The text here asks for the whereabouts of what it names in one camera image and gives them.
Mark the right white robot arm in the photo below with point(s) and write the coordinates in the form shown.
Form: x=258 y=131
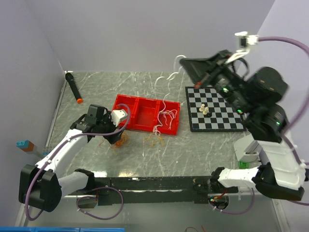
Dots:
x=257 y=97

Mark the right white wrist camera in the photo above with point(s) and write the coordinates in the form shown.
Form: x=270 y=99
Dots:
x=246 y=41

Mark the cream chess piece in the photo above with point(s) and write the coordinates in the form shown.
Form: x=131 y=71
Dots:
x=202 y=108
x=205 y=111

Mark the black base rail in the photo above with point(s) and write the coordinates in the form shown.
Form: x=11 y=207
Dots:
x=169 y=189

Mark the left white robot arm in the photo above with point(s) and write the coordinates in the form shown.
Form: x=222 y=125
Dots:
x=43 y=185

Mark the black orange-tipped marker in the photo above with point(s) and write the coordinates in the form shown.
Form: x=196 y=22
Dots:
x=70 y=79

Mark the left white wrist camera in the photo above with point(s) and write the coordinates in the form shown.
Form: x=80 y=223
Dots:
x=118 y=116

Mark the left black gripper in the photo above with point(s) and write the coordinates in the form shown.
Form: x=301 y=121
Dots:
x=111 y=138

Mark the black white chessboard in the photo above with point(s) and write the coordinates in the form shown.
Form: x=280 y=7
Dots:
x=224 y=118

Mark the red three-compartment tray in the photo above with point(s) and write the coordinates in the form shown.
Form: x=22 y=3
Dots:
x=147 y=113

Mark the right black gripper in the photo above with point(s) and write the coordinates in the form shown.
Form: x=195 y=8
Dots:
x=198 y=68

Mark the blue bin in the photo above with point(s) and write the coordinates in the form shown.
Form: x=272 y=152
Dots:
x=59 y=229

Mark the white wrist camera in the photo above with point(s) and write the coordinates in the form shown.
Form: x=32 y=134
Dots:
x=118 y=116
x=246 y=41

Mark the green small block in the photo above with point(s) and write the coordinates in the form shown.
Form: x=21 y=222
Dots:
x=244 y=165

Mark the blue orange toy block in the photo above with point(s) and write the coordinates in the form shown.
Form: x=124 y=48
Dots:
x=26 y=146

